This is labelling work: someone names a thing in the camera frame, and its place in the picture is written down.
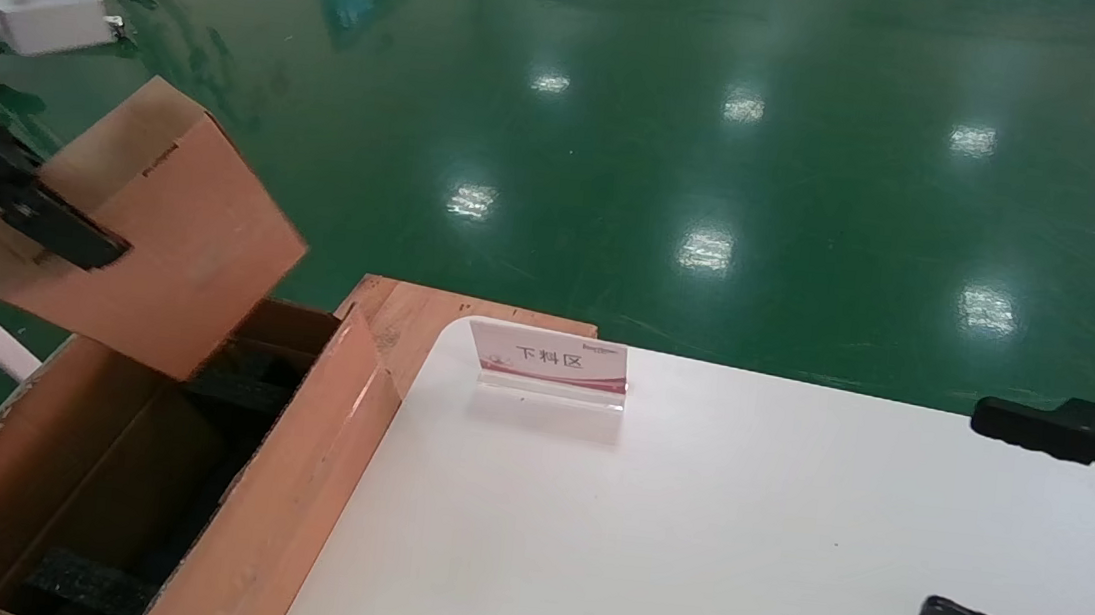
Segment small brown cardboard box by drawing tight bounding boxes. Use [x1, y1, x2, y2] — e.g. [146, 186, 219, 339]
[0, 61, 324, 393]

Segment large open cardboard box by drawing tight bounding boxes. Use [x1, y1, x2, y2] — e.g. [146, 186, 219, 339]
[0, 270, 411, 615]

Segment black foam pad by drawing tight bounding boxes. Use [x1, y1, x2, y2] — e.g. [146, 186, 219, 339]
[21, 544, 168, 615]
[181, 333, 314, 426]

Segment acrylic sign with red stripe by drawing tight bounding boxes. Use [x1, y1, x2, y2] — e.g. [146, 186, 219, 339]
[461, 316, 634, 414]

